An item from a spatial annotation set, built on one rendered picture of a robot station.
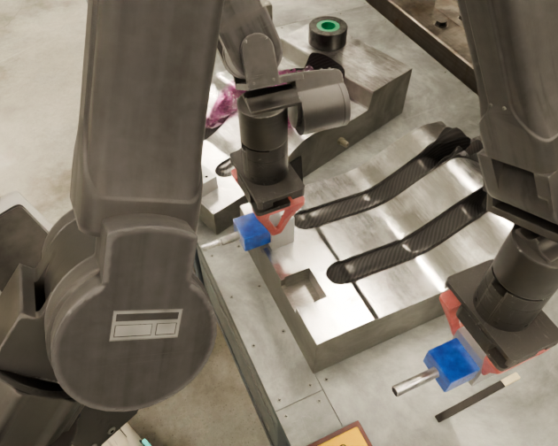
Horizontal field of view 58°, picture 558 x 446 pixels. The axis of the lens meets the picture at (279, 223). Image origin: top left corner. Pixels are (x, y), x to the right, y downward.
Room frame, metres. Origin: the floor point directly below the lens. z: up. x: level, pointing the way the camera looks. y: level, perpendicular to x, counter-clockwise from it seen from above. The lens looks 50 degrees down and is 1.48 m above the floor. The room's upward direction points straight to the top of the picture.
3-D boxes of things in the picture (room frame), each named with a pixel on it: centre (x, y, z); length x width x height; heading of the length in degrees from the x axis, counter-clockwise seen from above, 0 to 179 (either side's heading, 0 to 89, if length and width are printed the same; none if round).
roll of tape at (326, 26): (0.97, -0.10, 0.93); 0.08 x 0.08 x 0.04
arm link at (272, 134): (0.47, 0.01, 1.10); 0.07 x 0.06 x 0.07; 108
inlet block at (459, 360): (0.24, -0.19, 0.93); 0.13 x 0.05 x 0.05; 115
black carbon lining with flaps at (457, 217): (0.52, -0.20, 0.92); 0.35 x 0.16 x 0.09; 115
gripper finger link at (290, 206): (0.45, 0.01, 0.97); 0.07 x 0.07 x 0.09; 24
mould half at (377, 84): (0.80, 0.01, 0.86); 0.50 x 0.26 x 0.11; 132
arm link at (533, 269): (0.26, -0.23, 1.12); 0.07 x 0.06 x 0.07; 117
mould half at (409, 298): (0.51, -0.22, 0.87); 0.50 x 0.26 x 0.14; 115
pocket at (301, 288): (0.37, -0.03, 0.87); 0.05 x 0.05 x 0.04; 25
